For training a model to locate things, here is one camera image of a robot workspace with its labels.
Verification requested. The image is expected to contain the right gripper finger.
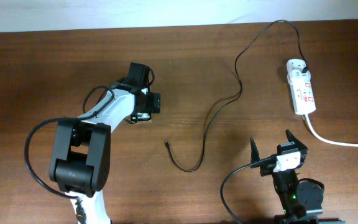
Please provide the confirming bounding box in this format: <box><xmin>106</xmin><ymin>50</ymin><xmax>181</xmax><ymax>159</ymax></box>
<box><xmin>250</xmin><ymin>138</ymin><xmax>260</xmax><ymax>164</ymax></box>
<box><xmin>285</xmin><ymin>129</ymin><xmax>305</xmax><ymax>148</ymax></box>

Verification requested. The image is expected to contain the black smartphone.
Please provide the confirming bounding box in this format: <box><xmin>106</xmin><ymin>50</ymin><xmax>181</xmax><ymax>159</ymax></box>
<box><xmin>131</xmin><ymin>113</ymin><xmax>152</xmax><ymax>123</ymax></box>

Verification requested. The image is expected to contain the black charger cable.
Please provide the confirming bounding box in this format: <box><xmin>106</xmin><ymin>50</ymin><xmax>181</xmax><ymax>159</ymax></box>
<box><xmin>163</xmin><ymin>19</ymin><xmax>310</xmax><ymax>173</ymax></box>

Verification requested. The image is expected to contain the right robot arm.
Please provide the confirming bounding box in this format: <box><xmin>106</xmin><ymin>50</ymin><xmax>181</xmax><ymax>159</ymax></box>
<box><xmin>250</xmin><ymin>130</ymin><xmax>324</xmax><ymax>223</ymax></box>

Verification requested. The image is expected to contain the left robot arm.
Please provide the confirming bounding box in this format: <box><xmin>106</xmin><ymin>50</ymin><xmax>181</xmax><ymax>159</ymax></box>
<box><xmin>49</xmin><ymin>83</ymin><xmax>161</xmax><ymax>223</ymax></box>

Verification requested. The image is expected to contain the white power strip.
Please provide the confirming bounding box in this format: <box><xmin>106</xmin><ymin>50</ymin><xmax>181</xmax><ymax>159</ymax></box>
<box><xmin>286</xmin><ymin>59</ymin><xmax>316</xmax><ymax>115</ymax></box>

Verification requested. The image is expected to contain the white power strip cord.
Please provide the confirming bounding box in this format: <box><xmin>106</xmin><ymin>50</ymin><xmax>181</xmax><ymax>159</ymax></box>
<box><xmin>302</xmin><ymin>113</ymin><xmax>358</xmax><ymax>150</ymax></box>

